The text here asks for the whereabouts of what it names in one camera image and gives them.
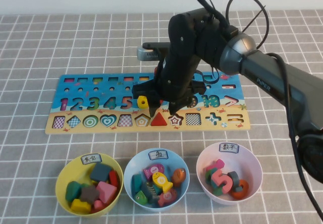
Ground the grey wooden number piece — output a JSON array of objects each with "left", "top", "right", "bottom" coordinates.
[{"left": 227, "top": 171, "right": 240, "bottom": 188}]

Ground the yellow wooden number six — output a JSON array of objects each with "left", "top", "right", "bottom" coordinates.
[{"left": 137, "top": 95, "right": 150, "bottom": 110}]

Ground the green wooden fish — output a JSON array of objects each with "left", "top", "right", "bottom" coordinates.
[{"left": 134, "top": 190, "right": 147, "bottom": 206}]

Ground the paper label on yellow bowl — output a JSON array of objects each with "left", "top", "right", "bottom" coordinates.
[{"left": 80, "top": 153, "right": 102, "bottom": 164}]

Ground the magenta wooden fish one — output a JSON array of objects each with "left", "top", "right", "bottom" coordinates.
[{"left": 143, "top": 164, "right": 165, "bottom": 181}]

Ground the magenta wooden number piece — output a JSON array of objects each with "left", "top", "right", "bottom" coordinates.
[{"left": 205, "top": 159, "right": 225, "bottom": 173}]

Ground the paper label on pink bowl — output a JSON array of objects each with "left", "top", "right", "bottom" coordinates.
[{"left": 219, "top": 142, "right": 240, "bottom": 154}]

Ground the green wooden shape block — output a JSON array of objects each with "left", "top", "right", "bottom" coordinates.
[{"left": 65, "top": 181, "right": 83, "bottom": 201}]

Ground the light blue plastic bowl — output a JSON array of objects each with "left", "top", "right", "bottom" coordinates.
[{"left": 123, "top": 147, "right": 190, "bottom": 213}]

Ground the red wooden triangle piece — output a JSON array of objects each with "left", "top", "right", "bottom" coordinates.
[{"left": 150, "top": 112, "right": 168, "bottom": 127}]

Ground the grey checked tablecloth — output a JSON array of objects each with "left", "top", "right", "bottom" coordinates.
[{"left": 0, "top": 9, "right": 323, "bottom": 224}]

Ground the yellow plastic bowl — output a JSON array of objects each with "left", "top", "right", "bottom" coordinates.
[{"left": 55, "top": 153, "right": 124, "bottom": 218}]

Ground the teal wooden fish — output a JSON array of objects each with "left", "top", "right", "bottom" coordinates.
[{"left": 131, "top": 174, "right": 145, "bottom": 194}]

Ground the yellow wooden shape block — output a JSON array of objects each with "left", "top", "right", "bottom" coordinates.
[{"left": 70, "top": 198, "right": 91, "bottom": 213}]

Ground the pink wooden number five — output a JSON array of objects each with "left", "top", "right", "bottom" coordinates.
[{"left": 211, "top": 170, "right": 233, "bottom": 194}]

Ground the orange wooden number piece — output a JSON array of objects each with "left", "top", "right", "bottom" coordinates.
[{"left": 231, "top": 179, "right": 250, "bottom": 200}]

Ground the orange wooden fish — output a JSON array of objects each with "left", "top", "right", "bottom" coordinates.
[{"left": 171, "top": 167, "right": 187, "bottom": 187}]

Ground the paper label on blue bowl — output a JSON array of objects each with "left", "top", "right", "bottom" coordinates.
[{"left": 148, "top": 149, "right": 169, "bottom": 161}]

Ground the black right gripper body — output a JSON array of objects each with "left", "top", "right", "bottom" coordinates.
[{"left": 132, "top": 57, "right": 207, "bottom": 104}]

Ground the green wooden number piece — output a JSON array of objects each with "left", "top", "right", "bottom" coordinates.
[{"left": 204, "top": 168, "right": 215, "bottom": 187}]

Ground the slate grey square block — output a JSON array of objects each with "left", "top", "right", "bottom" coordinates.
[{"left": 90, "top": 162, "right": 114, "bottom": 183}]

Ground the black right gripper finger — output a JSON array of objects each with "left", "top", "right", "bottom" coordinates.
[
  {"left": 147, "top": 97, "right": 162, "bottom": 118},
  {"left": 168, "top": 99, "right": 188, "bottom": 116}
]

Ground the red wooden shape block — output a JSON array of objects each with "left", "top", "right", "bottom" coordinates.
[{"left": 109, "top": 170, "right": 119, "bottom": 187}]

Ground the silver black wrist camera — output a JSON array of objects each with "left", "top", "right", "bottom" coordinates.
[{"left": 137, "top": 42, "right": 175, "bottom": 61}]

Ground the brown wooden star block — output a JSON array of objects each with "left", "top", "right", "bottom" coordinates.
[{"left": 80, "top": 185, "right": 100, "bottom": 204}]

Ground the dark grey wooden fish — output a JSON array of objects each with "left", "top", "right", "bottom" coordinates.
[{"left": 141, "top": 181, "right": 161, "bottom": 204}]

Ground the pale pink plastic bowl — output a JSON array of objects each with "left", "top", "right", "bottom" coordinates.
[{"left": 196, "top": 142, "right": 263, "bottom": 206}]

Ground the pink wooden fish five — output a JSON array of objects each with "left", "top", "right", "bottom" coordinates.
[{"left": 157, "top": 188, "right": 178, "bottom": 208}]

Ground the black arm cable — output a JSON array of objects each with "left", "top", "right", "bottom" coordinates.
[{"left": 191, "top": 0, "right": 323, "bottom": 221}]

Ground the yellow wooden fish six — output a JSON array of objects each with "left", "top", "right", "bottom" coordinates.
[{"left": 152, "top": 172, "right": 174, "bottom": 194}]

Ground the colourful wooden puzzle board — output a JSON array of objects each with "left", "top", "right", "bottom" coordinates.
[{"left": 44, "top": 71, "right": 250, "bottom": 135}]

